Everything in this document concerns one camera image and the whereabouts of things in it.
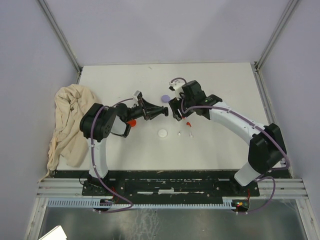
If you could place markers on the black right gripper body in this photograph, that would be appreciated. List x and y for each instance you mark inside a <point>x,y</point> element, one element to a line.
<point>175,104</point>

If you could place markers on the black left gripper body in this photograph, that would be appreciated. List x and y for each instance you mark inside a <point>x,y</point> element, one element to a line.
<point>145,111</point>

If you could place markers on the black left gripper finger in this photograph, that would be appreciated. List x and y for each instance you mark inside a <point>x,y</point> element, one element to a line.
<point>154,114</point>
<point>153,107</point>

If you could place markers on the black earbud charging case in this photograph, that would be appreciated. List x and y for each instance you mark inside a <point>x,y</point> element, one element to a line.
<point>165,111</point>

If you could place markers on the purple earbud charging case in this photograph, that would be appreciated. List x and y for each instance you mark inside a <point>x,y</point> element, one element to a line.
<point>165,98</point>

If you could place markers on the orange earbud charging case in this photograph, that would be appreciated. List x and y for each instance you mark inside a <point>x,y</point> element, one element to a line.
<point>132,123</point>

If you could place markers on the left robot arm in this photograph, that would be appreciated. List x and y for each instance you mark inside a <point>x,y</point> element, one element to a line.
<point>100,121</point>

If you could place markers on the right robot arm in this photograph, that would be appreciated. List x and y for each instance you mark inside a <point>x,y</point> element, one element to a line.
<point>266,143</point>

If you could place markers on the white earbud charging case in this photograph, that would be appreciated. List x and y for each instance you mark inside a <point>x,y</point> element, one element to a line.
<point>162,133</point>

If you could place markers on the cream crumpled cloth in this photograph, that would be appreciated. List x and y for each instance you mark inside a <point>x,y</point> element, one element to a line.
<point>71,104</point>

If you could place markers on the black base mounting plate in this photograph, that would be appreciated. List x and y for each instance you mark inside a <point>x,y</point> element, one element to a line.
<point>165,192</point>

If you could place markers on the white paper sheet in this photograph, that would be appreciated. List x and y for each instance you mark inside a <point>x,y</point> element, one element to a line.
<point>57,233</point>

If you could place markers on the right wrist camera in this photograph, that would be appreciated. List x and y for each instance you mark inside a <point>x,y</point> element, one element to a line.
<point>176,87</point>

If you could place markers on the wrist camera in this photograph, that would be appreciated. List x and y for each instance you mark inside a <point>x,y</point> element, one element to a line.
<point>176,87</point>
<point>137,95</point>

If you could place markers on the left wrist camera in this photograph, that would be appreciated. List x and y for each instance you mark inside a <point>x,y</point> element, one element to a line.
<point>137,95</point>

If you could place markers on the right aluminium corner post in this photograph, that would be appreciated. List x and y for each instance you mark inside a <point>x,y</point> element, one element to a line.
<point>284,19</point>

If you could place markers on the aluminium corner post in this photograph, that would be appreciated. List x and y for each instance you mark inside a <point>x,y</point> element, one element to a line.
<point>44,6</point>
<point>284,19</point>

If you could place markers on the left aluminium corner post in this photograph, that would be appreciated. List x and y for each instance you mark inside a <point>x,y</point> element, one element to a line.
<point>44,6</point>

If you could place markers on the aluminium frame rail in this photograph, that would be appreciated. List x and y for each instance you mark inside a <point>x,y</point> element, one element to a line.
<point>69,187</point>

